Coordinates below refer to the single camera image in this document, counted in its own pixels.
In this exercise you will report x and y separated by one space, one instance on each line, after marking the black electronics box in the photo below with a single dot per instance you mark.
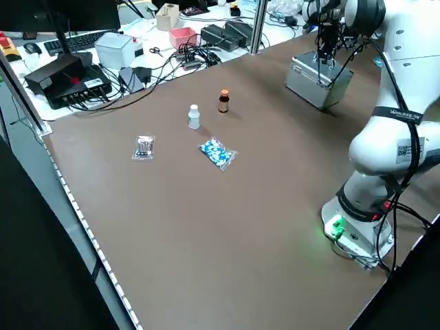
65 79

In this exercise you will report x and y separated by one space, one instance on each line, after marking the black usb hub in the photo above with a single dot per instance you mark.
189 62

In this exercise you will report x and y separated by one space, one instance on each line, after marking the clear acrylic bracket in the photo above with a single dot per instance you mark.
27 110

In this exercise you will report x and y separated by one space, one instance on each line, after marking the black computer mouse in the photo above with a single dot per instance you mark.
31 48

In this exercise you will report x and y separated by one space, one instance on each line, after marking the black keyboard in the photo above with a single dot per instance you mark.
82 39

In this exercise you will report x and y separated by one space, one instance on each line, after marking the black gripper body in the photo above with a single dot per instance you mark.
330 38

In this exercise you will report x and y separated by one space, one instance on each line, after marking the black monitor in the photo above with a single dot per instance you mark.
51 13

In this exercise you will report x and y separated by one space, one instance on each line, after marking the clear bottle white cap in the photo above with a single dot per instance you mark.
194 118

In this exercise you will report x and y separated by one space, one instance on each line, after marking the black power supply box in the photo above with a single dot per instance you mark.
213 36
237 34

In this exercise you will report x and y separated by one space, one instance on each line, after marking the wooden box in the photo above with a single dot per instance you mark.
167 17

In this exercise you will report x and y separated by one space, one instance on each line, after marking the black plug adapter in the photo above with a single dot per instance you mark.
142 74

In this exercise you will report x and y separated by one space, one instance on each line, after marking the black scissors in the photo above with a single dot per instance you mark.
156 51

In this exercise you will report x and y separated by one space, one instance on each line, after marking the aluminium medical case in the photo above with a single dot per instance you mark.
309 82

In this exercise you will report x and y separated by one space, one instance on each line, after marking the aluminium profile post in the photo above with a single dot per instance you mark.
258 27

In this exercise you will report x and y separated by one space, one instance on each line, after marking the red emergency stop button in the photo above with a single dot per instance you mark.
7 48

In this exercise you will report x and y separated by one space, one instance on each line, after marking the brown bottle orange cap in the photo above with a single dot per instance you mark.
224 103

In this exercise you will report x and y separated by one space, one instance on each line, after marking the blue white capsule bag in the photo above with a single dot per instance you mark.
217 154

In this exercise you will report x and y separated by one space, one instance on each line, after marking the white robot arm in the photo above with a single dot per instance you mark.
378 148

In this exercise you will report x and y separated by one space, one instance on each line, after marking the white plastic box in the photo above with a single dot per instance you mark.
113 48

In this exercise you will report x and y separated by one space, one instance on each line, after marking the grey power adapter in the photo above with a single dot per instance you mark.
128 80

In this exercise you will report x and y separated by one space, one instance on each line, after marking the pink plastic box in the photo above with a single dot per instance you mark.
182 37

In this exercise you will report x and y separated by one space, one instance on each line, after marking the clear packet brown vials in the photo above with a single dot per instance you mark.
143 148

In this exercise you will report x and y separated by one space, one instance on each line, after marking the blue cotton swab packet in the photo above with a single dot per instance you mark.
377 62

